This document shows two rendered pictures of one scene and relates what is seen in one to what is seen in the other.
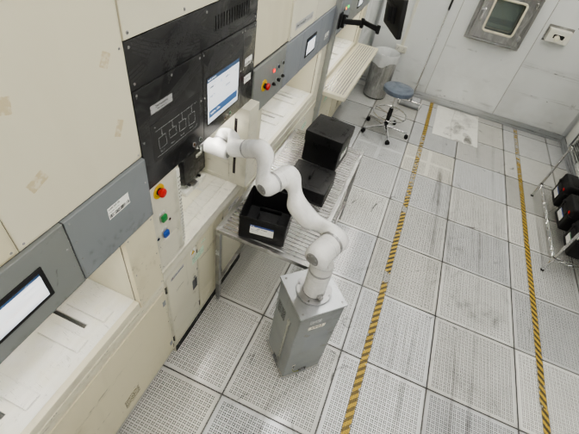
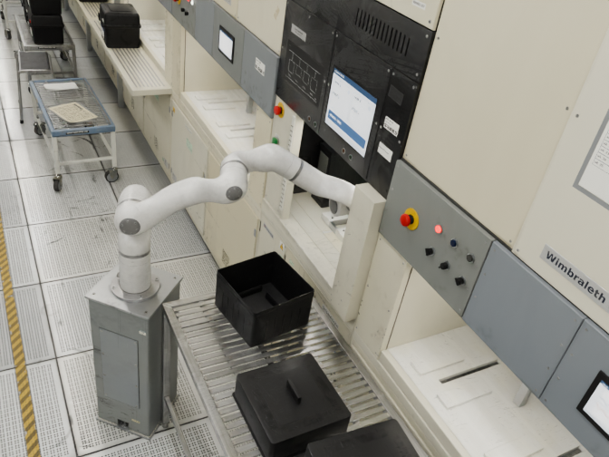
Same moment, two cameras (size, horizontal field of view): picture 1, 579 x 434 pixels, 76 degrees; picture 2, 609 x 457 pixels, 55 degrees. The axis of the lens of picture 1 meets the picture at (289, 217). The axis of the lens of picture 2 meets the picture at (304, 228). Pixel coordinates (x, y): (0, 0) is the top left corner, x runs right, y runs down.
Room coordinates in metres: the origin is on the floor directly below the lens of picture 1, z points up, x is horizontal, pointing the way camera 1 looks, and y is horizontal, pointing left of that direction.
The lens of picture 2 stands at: (2.79, -1.04, 2.36)
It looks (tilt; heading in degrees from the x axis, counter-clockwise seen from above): 34 degrees down; 133
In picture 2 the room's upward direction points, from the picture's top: 10 degrees clockwise
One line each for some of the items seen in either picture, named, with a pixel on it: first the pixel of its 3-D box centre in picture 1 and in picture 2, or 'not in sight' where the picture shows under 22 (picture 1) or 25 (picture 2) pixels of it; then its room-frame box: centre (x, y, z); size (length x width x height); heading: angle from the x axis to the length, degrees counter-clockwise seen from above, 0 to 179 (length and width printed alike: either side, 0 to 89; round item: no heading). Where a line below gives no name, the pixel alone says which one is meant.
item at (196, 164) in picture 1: (178, 153); not in sight; (1.66, 0.69, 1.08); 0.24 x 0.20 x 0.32; 166
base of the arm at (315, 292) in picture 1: (316, 280); (135, 267); (1.15, -0.20, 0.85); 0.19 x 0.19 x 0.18
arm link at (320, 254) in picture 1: (321, 257); (134, 218); (1.12, -0.19, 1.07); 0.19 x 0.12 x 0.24; 145
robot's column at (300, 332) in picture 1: (301, 325); (137, 351); (1.15, -0.20, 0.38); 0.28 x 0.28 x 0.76; 31
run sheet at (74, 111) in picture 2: not in sight; (72, 111); (-1.04, 0.46, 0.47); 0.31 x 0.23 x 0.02; 7
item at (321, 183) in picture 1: (309, 180); (291, 401); (1.98, -0.09, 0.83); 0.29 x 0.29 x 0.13; 77
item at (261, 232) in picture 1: (267, 215); (263, 296); (1.54, 0.13, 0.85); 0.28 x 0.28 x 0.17; 86
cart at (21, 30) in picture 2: not in sight; (45, 51); (-2.84, 0.95, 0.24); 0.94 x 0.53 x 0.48; 166
